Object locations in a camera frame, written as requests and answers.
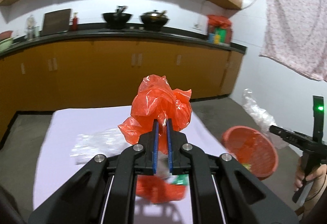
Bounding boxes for green plastic bag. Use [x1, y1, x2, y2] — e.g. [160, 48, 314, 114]
[171, 175, 189, 186]

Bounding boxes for clear bubble wrap sheet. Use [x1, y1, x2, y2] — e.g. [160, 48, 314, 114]
[70, 128, 131, 165]

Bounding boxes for orange plastic bag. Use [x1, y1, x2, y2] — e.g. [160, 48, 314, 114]
[118, 74, 192, 155]
[136, 175, 186, 204]

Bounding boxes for white clear plastic bag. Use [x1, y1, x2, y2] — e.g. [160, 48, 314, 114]
[242, 89, 289, 149]

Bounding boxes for red plastic trash basket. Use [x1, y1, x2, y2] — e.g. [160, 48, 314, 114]
[222, 126, 279, 180]

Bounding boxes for person's right hand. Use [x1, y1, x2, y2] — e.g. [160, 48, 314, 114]
[294, 157, 326, 193]

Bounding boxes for pink floral hanging cloth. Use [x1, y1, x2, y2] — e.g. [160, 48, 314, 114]
[261, 0, 326, 81]

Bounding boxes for lower wooden cabinets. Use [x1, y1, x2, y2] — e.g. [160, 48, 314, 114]
[1, 38, 243, 134]

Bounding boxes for colourful boxes on counter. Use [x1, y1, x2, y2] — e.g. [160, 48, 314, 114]
[207, 26, 232, 44]

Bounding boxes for black countertop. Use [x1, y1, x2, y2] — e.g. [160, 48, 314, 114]
[1, 23, 247, 57]

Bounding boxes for orange bag on countertop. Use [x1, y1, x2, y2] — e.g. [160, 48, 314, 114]
[207, 15, 232, 29]

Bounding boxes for red bottle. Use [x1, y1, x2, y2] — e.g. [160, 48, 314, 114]
[71, 12, 79, 31]

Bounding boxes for black wok left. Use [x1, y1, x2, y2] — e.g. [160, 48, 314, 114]
[102, 6, 132, 29]

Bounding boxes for glass jar with bag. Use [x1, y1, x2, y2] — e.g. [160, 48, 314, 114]
[26, 15, 39, 41]

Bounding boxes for dark cutting board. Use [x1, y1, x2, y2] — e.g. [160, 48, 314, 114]
[41, 8, 72, 36]

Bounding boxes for stacked basins on counter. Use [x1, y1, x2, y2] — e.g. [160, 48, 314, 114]
[0, 31, 13, 52]

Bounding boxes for black lidded wok right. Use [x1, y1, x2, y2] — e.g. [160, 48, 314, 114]
[140, 10, 170, 32]

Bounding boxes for white power cable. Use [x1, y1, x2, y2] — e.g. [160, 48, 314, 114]
[193, 0, 267, 29]

